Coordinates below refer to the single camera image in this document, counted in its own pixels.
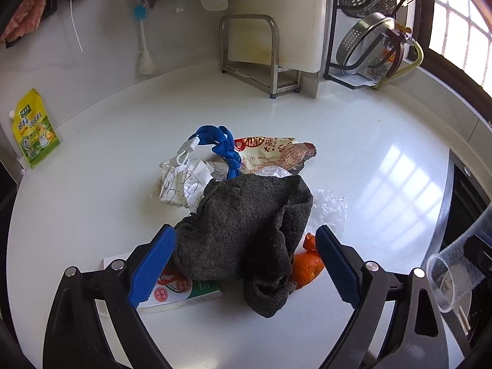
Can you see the white green carton box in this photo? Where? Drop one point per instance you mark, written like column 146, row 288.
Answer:
column 188, row 294

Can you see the red white snack packet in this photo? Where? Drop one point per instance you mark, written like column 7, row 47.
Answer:
column 276, row 153

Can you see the black dish rack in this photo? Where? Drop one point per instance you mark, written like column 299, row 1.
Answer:
column 329, row 46

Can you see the white bottle brush blue grip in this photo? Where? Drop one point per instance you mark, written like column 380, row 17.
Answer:
column 143, row 38

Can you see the white cutting board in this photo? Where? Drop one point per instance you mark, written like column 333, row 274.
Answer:
column 292, row 15

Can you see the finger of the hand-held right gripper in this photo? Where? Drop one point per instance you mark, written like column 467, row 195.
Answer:
column 480, row 255

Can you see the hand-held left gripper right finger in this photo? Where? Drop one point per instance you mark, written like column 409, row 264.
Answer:
column 338, row 269

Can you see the pink towel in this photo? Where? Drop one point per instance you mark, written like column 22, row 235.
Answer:
column 27, row 11

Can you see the steel board rack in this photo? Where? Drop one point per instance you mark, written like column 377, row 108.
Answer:
column 275, row 57

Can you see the clear plastic cup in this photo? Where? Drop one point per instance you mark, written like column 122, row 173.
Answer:
column 447, row 280

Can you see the steel colander pot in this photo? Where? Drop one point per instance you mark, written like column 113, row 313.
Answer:
column 361, row 42

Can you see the black stove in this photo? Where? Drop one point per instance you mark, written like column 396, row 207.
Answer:
column 467, row 203

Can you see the orange peel piece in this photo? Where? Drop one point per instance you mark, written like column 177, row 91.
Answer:
column 305, row 268

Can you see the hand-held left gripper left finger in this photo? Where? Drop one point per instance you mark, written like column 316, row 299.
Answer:
column 150, row 267

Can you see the crumpled checkered paper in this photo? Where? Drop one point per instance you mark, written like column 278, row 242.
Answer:
column 180, row 184

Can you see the window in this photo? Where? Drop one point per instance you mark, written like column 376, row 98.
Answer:
column 461, row 19

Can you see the dark grey cloth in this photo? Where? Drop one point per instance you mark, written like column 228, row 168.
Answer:
column 246, row 230

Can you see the clear plastic wrap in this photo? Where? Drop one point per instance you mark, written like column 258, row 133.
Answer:
column 328, row 207

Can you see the yellow seasoning pouch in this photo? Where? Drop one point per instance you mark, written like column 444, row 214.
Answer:
column 34, row 134

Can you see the wooden chopsticks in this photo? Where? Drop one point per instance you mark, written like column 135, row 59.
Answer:
column 463, row 319

